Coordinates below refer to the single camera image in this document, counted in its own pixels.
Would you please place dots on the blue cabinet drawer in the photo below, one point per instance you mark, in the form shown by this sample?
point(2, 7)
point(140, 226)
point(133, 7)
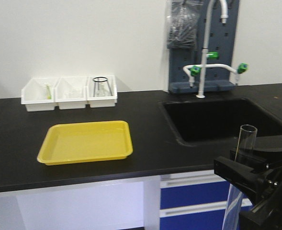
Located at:
point(193, 194)
point(196, 217)

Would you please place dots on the yellow plastic tray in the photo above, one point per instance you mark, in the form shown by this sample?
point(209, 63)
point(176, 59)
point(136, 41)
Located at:
point(86, 142)

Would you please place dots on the white right storage bin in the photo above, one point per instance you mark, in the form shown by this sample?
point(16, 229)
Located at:
point(99, 102)

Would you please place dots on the grey pegboard drying rack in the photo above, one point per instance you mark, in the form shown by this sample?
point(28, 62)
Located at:
point(221, 40)

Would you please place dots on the black wire tripod stand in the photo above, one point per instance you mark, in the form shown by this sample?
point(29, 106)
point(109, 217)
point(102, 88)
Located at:
point(101, 87)

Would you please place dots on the clear glass test tube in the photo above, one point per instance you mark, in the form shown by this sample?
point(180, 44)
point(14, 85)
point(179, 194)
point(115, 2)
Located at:
point(246, 142)

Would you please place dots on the blue lower cabinet drawer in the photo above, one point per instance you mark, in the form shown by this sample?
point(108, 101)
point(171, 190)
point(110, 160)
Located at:
point(196, 217)

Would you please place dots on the black lab sink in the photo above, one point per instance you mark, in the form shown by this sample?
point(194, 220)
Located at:
point(219, 120)

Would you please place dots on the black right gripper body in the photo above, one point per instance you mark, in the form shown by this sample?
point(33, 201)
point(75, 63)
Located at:
point(265, 193)

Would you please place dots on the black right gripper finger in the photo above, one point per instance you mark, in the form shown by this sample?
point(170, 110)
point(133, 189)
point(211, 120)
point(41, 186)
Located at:
point(259, 160)
point(239, 175)

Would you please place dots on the white middle storage bin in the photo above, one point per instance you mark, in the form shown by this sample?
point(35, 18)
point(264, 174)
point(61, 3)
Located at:
point(71, 93)

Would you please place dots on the white left storage bin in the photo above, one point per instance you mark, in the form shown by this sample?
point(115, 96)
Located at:
point(33, 95)

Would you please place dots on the blue white striped cloth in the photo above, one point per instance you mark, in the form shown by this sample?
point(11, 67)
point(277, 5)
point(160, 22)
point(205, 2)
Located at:
point(233, 207)

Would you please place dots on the white storage bin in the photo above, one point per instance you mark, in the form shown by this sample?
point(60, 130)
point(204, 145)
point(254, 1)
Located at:
point(71, 93)
point(33, 95)
point(99, 102)

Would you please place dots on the clear bag of pegs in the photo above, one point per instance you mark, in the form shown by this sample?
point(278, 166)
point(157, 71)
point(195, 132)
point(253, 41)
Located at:
point(182, 22)

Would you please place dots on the white lab faucet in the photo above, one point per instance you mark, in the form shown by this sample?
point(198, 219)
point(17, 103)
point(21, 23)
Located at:
point(192, 70)

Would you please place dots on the green stick in bin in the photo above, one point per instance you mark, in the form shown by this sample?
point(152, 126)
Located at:
point(48, 92)

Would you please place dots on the blue upper cabinet drawer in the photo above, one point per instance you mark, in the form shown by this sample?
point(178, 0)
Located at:
point(193, 194)

